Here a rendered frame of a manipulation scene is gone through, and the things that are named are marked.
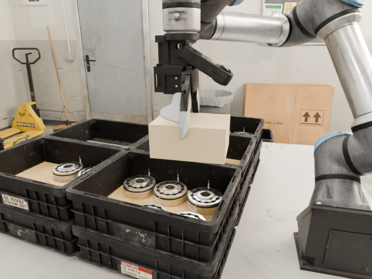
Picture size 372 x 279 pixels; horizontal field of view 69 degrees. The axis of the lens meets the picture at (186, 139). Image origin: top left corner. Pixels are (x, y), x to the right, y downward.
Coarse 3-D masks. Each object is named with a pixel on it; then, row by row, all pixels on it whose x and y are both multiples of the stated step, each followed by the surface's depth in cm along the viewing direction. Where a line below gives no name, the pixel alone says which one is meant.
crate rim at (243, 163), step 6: (252, 138) 105; (138, 144) 99; (252, 144) 99; (138, 150) 94; (144, 150) 94; (246, 150) 94; (252, 150) 100; (246, 156) 89; (240, 162) 84; (246, 162) 88
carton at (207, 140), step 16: (192, 112) 66; (160, 128) 56; (176, 128) 55; (192, 128) 55; (208, 128) 54; (224, 128) 54; (160, 144) 57; (176, 144) 56; (192, 144) 56; (208, 144) 55; (224, 144) 54; (192, 160) 57; (208, 160) 56; (224, 160) 55
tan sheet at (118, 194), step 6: (114, 192) 87; (120, 192) 87; (114, 198) 83; (120, 198) 83; (126, 198) 83; (144, 198) 83; (150, 198) 83; (138, 204) 80; (186, 204) 80; (168, 210) 77; (174, 210) 77; (180, 210) 77; (186, 210) 77; (204, 216) 75; (210, 216) 75
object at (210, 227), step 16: (112, 160) 86; (176, 160) 87; (240, 176) 79; (80, 192) 68; (112, 208) 64; (128, 208) 62; (144, 208) 61; (224, 208) 62; (176, 224) 58; (192, 224) 57; (208, 224) 56
